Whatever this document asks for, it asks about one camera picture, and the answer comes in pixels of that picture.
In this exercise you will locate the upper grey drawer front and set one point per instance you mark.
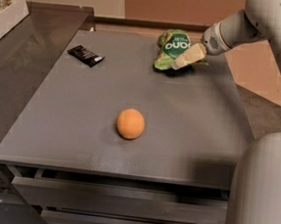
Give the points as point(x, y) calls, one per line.
point(117, 201)

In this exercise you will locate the grey drawer cabinet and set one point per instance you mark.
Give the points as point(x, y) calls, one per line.
point(123, 143)

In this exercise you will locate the dark side counter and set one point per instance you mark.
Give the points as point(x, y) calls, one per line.
point(27, 54)

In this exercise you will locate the white snack box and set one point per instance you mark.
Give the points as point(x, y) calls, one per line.
point(12, 15)

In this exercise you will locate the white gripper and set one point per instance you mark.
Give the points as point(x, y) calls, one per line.
point(212, 43)

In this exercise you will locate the green rice chip bag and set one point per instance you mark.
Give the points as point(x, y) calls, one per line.
point(172, 44)

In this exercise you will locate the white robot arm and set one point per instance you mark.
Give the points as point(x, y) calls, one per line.
point(255, 196)

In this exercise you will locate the orange fruit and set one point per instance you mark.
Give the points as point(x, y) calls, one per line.
point(130, 124)

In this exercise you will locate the black rxbar chocolate bar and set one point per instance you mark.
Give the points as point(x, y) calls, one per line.
point(87, 57)

